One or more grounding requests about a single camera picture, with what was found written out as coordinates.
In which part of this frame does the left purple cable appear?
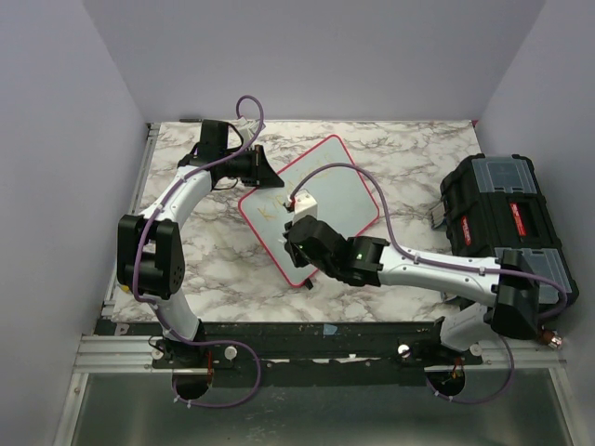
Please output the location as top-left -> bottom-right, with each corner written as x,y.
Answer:
132,95 -> 262,410

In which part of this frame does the aluminium frame profile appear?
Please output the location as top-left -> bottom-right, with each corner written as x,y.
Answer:
50,123 -> 162,446

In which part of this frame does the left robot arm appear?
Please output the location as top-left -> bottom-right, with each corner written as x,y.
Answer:
116,119 -> 284,367

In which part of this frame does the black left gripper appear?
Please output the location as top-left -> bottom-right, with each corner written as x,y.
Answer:
221,145 -> 284,188

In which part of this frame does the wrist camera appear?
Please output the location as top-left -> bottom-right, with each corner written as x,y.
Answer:
287,190 -> 318,224
233,118 -> 259,141

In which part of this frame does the black plastic toolbox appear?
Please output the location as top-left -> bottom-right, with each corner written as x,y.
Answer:
429,154 -> 579,306

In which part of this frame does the copper red connector plug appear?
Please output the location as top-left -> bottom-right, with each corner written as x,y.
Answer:
537,328 -> 563,350

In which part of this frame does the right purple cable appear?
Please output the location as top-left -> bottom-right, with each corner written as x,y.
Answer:
290,163 -> 571,405

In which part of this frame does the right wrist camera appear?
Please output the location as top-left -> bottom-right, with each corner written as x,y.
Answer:
287,190 -> 318,224

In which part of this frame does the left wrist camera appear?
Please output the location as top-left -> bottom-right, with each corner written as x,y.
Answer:
233,118 -> 259,141

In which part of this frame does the purple cable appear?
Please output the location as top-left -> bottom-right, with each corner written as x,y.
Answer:
290,163 -> 571,405
132,95 -> 262,410

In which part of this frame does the pink framed whiteboard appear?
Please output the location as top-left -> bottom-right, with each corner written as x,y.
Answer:
238,135 -> 380,287

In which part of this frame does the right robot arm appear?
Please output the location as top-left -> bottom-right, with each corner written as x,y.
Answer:
284,216 -> 539,364

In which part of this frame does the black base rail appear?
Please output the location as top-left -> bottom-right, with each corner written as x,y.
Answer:
94,319 -> 483,388

